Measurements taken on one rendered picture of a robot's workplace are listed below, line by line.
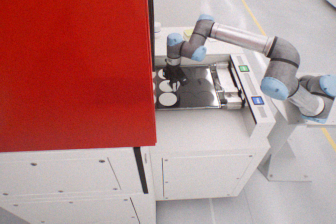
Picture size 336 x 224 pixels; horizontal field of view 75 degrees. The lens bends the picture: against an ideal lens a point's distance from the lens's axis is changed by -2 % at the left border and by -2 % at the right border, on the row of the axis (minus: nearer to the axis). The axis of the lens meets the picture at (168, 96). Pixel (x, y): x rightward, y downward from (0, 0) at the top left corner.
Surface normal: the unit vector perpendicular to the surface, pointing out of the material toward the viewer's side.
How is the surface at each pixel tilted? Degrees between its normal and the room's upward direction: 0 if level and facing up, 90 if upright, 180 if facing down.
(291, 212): 0
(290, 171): 0
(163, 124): 0
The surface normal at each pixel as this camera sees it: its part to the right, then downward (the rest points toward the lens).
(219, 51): 0.00, -0.68
